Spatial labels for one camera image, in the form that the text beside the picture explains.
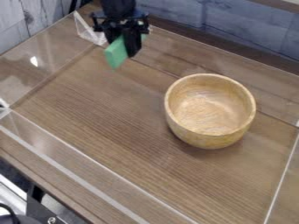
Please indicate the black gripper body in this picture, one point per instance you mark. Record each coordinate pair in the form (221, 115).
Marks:
(103, 22)

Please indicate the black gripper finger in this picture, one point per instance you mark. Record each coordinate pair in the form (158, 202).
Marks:
(112, 33)
(132, 41)

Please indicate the green rectangular stick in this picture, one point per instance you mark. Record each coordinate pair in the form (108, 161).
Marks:
(115, 52)

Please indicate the wooden bowl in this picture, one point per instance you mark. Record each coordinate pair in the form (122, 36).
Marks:
(210, 110)

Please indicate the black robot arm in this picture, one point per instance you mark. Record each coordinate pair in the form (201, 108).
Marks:
(119, 8)

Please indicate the black table leg clamp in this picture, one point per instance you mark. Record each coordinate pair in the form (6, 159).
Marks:
(36, 209)

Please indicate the clear acrylic corner bracket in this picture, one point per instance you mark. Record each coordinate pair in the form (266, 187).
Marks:
(86, 32)

